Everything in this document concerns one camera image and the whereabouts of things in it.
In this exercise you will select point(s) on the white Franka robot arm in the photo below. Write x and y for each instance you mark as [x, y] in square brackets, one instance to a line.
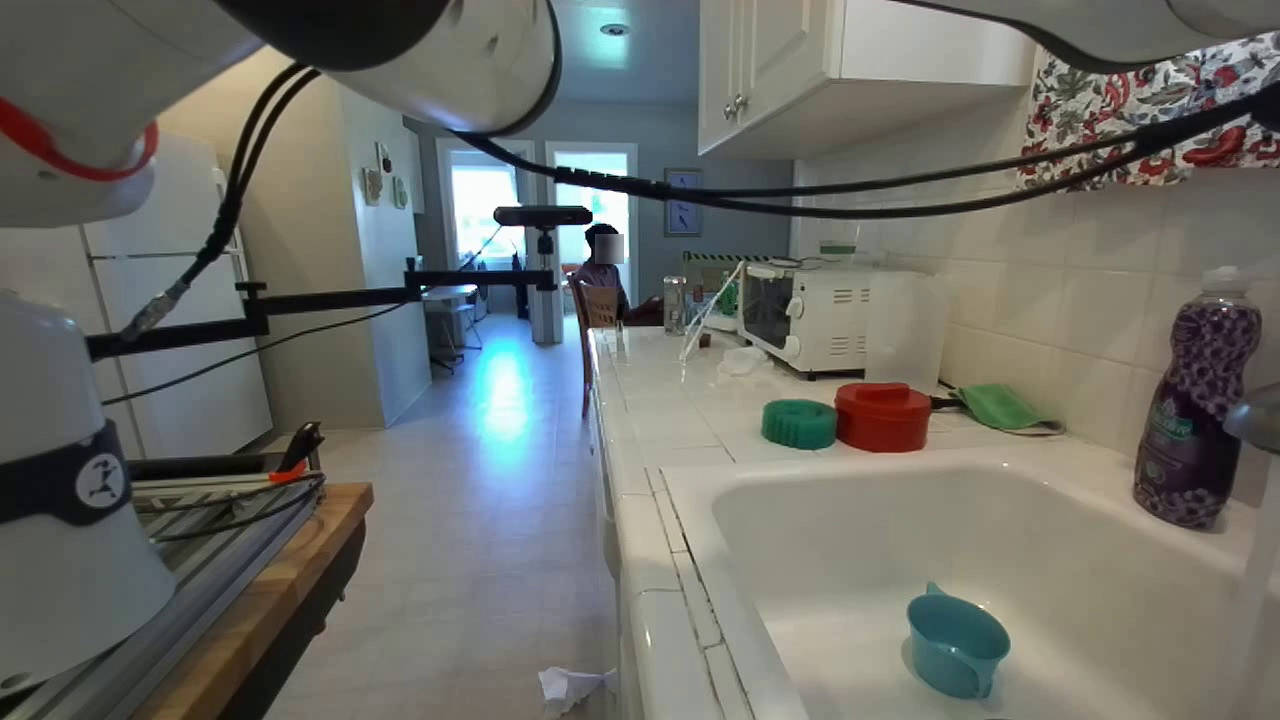
[83, 441]

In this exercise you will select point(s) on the glass jar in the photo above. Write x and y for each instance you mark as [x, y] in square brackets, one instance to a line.
[672, 306]

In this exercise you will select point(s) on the seated person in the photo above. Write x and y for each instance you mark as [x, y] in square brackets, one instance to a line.
[601, 283]

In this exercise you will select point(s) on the green round container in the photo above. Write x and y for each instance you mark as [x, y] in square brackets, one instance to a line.
[796, 426]

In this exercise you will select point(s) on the red round plastic container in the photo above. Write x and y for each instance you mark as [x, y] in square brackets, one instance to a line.
[883, 416]

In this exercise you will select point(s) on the crumpled white paper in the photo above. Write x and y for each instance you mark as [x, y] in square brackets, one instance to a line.
[574, 684]

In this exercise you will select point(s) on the green sponge cloth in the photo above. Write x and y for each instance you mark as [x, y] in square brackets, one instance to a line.
[1000, 404]

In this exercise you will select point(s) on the white double kitchen sink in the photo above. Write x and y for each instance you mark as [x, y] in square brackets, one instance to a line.
[962, 584]

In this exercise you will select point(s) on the teal plastic cup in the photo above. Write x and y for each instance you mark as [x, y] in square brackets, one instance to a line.
[952, 646]

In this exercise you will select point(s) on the wooden table top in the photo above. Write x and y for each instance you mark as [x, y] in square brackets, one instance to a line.
[266, 601]

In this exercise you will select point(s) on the white refrigerator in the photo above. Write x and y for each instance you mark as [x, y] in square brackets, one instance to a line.
[172, 345]

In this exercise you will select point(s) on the purple dish soap bottle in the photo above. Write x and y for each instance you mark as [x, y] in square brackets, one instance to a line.
[1193, 401]

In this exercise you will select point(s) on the floral window curtain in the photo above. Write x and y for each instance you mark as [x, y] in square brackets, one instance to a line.
[1146, 103]

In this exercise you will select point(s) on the framed wall picture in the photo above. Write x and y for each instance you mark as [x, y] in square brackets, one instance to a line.
[681, 202]

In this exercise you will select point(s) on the black stereo camera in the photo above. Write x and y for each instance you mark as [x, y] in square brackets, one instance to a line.
[540, 212]

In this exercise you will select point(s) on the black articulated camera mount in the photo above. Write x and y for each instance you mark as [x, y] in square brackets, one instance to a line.
[334, 300]

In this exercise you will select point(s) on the white wall cabinet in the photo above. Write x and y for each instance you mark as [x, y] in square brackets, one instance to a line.
[853, 66]

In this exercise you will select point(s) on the metal rail frame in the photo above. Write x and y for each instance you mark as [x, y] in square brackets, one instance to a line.
[203, 544]

